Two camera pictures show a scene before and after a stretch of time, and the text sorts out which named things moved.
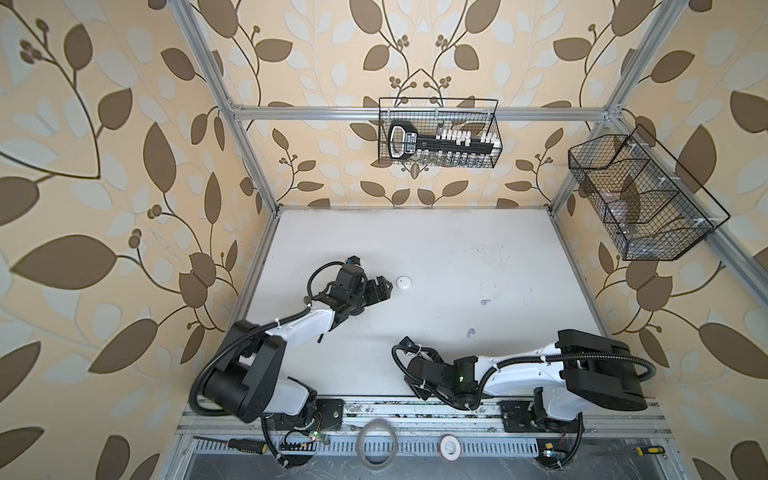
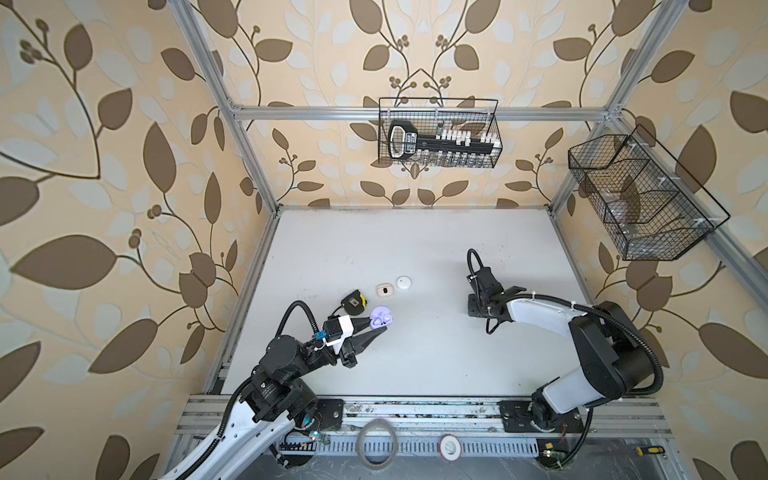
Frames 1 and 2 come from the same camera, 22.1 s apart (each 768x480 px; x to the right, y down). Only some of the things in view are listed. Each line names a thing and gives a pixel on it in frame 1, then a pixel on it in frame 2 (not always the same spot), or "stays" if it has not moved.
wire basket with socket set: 439,132 stays
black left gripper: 374,296 to 355,347
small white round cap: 403,282 stays
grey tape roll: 360,444 stays
